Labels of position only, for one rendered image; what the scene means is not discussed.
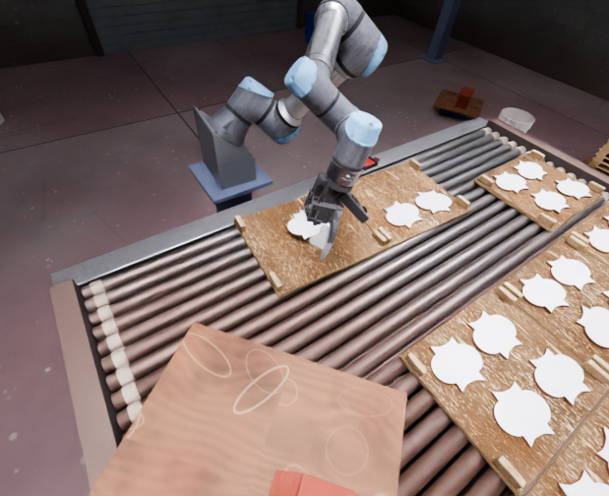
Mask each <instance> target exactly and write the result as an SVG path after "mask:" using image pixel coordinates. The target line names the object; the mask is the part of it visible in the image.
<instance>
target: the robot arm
mask: <svg viewBox="0 0 609 496"><path fill-rule="evenodd" d="M387 50H388V43H387V41H386V40H385V38H384V37H383V35H382V32H381V31H379V30H378V28H377V27H376V26H375V24H374V23H373V22H372V20H371V19H370V18H369V17H368V15H367V14H366V13H365V11H364V10H363V9H362V7H361V5H360V4H359V3H358V2H357V1H356V0H323V1H322V2H321V4H320V5H319V7H318V8H317V11H316V13H315V17H314V30H313V33H312V36H311V39H310V42H309V45H308V48H307V51H306V54H305V56H302V57H300V58H299V59H298V60H297V61H296V62H295V63H294V64H293V65H292V67H291V68H290V70H289V71H288V73H287V74H286V76H285V79H284V83H285V85H286V86H287V87H288V89H289V90H290V91H291V92H292V95H291V96H290V97H289V98H282V99H280V100H279V101H275V100H274V99H273V96H274V94H273V93H272V92H271V91H270V90H268V89H267V88H265V87H264V86H263V85H261V84H260V83H258V82H257V81H256V80H254V79H253V78H251V77H246V78H245V79H244V80H243V81H242V82H241V84H239V85H238V88H237V89H236V91H235V92H234V93H233V95H232V96H231V98H230V99H229V100H228V102H227V103H226V105H225V106H224V107H223V108H222V109H221V110H219V111H218V112H217V113H216V114H215V115H212V116H211V117H210V119H209V120H208V121H209V123H210V124H211V126H212V127H213V128H214V129H215V130H216V131H217V132H218V133H219V134H220V135H221V136H222V137H223V138H225V139H226V140H227V141H229V142H230V143H232V144H233V145H235V146H237V147H241V146H242V145H243V143H244V139H245V137H246V134H247V132H248V129H249V127H250V126H251V125H252V123H253V122H254V123H255V124H256V125H258V126H259V127H260V128H261V129H262V130H263V131H265V132H266V133H267V134H268V135H269V136H271V138H272V139H274V140H276V141H277V142H278V143H280V144H285V143H287V142H289V141H290V140H292V139H293V138H294V136H295V135H297V133H298V132H299V130H300V127H301V122H302V117H303V116H304V115H306V114H307V113H308V112H309V111H310V110H311V111H312V112H313V113H314V114H315V115H316V116H317V117H318V118H319V119H320V120H321V121H322V122H323V123H324V124H325V125H326V126H327V127H328V128H329V129H330V130H331V131H332V132H333V133H334V134H335V136H336V138H337V141H338V144H337V146H336V149H335V153H334V155H333V158H332V160H331V162H330V165H329V167H328V169H327V174H326V173H322V172H319V174H318V176H317V179H316V181H315V184H314V186H313V189H310V191H309V193H308V196H307V198H306V201H305V203H304V206H306V207H305V212H304V213H305V214H306V217H307V221H311V222H313V225H318V224H321V223H325V224H324V225H322V226H321V228H320V232H319V233H318V234H315V235H312V236H311V237H310V239H309V241H310V243H311V244H312V245H314V246H316V247H318V248H320V249H322V253H321V257H320V260H323V259H324V258H325V257H326V256H327V255H328V253H329V251H330V249H331V247H332V245H333V243H334V241H335V237H336V234H337V231H338V226H339V220H340V218H341V215H342V208H343V207H344V206H346V207H347V208H348V209H349V210H350V211H351V212H352V213H353V214H354V216H355V217H356V218H358V220H359V221H360V222H361V223H364V222H366V221H367V220H369V216H368V211H367V209H366V208H365V207H364V206H363V205H362V204H361V203H360V202H359V201H358V200H357V199H356V198H355V196H354V195H353V194H352V193H351V192H350V191H351V190H352V187H353V185H355V183H356V181H357V179H358V177H359V175H360V173H361V171H362V169H363V167H364V165H365V163H366V161H367V159H368V157H369V155H370V153H371V151H372V150H373V148H374V146H375V145H376V143H377V141H378V137H379V134H380V132H381V130H382V123H381V122H380V121H379V120H378V119H376V117H374V116H372V115H370V114H368V113H366V112H362V111H360V110H359V109H358V108H357V107H356V106H355V105H353V104H351V103H350V102H349V101H348V100H347V99H346V98H345V96H344V95H343V94H342V93H341V92H340V91H339V90H338V89H337V87H338V86H339V85H340V84H342V83H343V82H344V81H345V80H346V79H347V78H348V79H355V78H356V77H357V76H358V75H360V76H361V77H363V78H366V77H368V76H369V75H371V74H372V73H373V72H374V71H375V70H376V69H377V67H378V66H379V65H380V63H381V62H382V60H383V59H384V57H385V55H386V53H387ZM309 195H310V197H309ZM328 223H329V225H330V226H328V225H327V224H328Z"/></svg>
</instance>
